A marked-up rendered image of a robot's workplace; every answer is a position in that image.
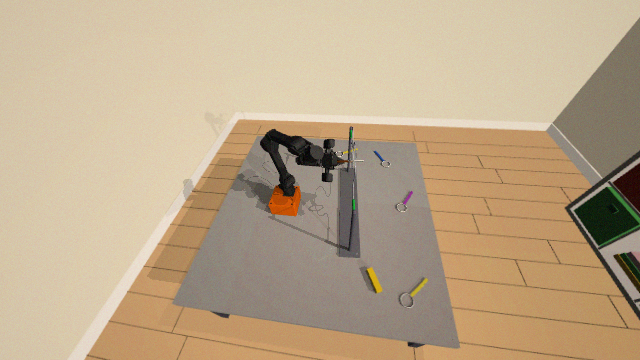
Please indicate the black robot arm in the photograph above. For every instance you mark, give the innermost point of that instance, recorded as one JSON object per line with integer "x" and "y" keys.
{"x": 307, "y": 153}

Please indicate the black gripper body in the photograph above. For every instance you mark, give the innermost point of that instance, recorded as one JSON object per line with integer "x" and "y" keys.
{"x": 327, "y": 177}

